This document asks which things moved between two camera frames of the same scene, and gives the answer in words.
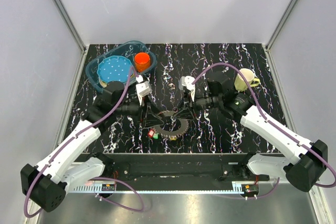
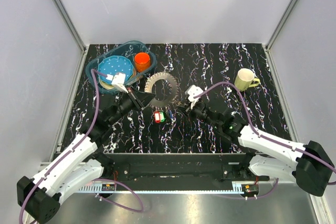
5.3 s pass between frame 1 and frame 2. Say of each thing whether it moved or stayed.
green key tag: moved
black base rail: stayed
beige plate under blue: stayed
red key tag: moved
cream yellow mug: stayed
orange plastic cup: stayed
